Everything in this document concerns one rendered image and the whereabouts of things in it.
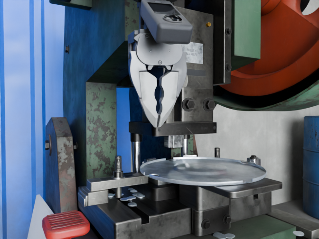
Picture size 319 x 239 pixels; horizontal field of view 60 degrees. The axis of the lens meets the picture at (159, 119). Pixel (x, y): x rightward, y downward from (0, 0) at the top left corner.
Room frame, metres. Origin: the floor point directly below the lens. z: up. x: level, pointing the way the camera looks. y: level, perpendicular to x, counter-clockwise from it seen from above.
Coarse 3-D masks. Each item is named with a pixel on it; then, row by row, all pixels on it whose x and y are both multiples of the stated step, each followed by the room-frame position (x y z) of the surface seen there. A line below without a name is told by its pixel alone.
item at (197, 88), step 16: (192, 16) 0.69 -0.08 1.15; (208, 16) 0.72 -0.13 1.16; (192, 32) 0.69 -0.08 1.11; (208, 32) 0.72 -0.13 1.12; (192, 48) 0.69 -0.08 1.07; (208, 48) 0.72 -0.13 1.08; (192, 64) 0.69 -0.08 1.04; (208, 64) 0.72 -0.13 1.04; (192, 80) 0.69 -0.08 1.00; (208, 80) 0.72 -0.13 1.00; (192, 96) 0.65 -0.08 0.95; (208, 96) 0.68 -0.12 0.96; (176, 112) 0.66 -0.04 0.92; (192, 112) 0.65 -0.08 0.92; (208, 112) 0.68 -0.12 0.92
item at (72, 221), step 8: (48, 216) 0.41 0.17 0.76; (56, 216) 0.41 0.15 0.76; (64, 216) 0.41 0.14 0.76; (72, 216) 0.41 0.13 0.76; (80, 216) 0.41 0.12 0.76; (48, 224) 0.38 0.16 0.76; (56, 224) 0.38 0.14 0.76; (64, 224) 0.38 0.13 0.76; (72, 224) 0.38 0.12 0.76; (80, 224) 0.38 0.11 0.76; (88, 224) 0.39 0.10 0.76; (48, 232) 0.36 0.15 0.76; (56, 232) 0.36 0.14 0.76; (64, 232) 0.37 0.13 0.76; (72, 232) 0.37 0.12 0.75; (80, 232) 0.38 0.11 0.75
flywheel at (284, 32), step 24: (264, 0) 0.90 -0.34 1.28; (288, 0) 0.86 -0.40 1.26; (264, 24) 0.94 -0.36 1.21; (288, 24) 0.86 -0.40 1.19; (312, 24) 0.80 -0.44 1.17; (264, 48) 0.94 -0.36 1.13; (288, 48) 0.86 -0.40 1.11; (312, 48) 0.76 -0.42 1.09; (240, 72) 1.03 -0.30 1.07; (264, 72) 0.94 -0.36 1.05; (288, 72) 0.82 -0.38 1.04; (312, 72) 0.76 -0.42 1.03; (264, 96) 0.93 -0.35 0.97
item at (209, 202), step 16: (192, 192) 0.60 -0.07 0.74; (208, 192) 0.60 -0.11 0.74; (224, 192) 0.48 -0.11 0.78; (240, 192) 0.48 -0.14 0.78; (256, 192) 0.50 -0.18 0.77; (192, 208) 0.60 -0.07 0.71; (208, 208) 0.60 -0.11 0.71; (224, 208) 0.62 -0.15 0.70; (192, 224) 0.60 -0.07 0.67; (208, 224) 0.58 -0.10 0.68; (224, 224) 0.62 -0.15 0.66
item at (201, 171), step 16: (160, 160) 0.76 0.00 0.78; (176, 160) 0.77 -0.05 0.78; (192, 160) 0.77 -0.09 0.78; (208, 160) 0.77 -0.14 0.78; (224, 160) 0.77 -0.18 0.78; (240, 160) 0.73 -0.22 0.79; (160, 176) 0.58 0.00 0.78; (176, 176) 0.58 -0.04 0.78; (192, 176) 0.58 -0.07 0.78; (208, 176) 0.58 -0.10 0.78; (224, 176) 0.58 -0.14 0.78; (240, 176) 0.58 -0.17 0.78; (256, 176) 0.58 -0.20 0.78
